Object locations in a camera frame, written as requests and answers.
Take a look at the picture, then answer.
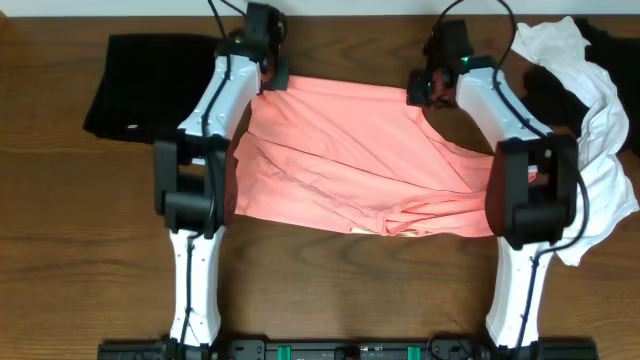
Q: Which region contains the pink t-shirt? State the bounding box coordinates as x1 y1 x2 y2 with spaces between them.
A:
234 76 492 238

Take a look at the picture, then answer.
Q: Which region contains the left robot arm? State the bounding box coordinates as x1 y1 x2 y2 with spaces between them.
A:
153 2 288 359

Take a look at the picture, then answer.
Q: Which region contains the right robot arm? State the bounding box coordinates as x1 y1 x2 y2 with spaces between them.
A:
407 19 582 359

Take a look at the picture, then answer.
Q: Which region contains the black t-shirt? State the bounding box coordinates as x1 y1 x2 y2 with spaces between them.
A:
521 18 639 154

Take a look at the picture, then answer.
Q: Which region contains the black folded fabric bag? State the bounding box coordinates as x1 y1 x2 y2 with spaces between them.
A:
83 34 218 144

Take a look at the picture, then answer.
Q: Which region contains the white t-shirt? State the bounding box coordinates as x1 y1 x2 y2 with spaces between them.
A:
512 17 639 266

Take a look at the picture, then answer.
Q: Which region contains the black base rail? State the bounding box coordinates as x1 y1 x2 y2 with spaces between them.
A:
96 337 599 360

